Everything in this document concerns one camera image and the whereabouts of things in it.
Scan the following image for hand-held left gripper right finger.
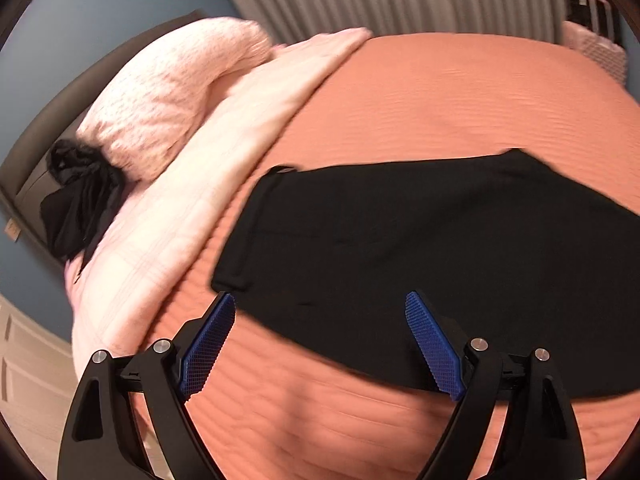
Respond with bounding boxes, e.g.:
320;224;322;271
404;290;587;480

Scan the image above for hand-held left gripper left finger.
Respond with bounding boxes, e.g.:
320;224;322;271
57;291;237;480

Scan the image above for black pants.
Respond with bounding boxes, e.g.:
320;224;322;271
211;147;640;400

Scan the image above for light pink blanket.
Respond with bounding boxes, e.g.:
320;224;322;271
64;27;373;376

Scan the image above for white panelled door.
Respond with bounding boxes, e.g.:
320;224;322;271
0;295;76;461

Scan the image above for black crumpled garment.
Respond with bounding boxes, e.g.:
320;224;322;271
40;139;126;261

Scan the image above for orange quilted bedspread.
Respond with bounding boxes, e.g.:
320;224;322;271
135;32;632;480

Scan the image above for pink fuzzy pillow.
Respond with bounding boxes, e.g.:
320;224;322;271
76;16;273;181

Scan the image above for dark brown headboard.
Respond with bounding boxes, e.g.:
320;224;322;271
0;9;211;256

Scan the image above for pink suitcase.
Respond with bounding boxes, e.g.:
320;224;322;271
562;0;628;86

